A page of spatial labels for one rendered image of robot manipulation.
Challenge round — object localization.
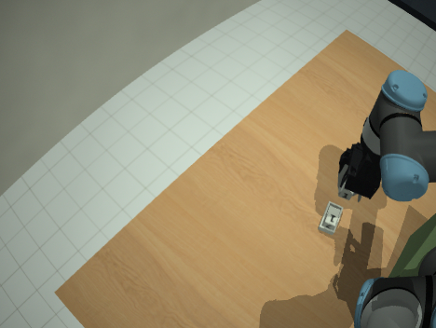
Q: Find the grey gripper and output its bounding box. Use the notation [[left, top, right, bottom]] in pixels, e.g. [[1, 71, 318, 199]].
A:
[[337, 134, 381, 202]]

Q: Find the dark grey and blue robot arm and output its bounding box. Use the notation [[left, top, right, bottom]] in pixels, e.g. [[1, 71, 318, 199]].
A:
[[354, 70, 436, 328]]

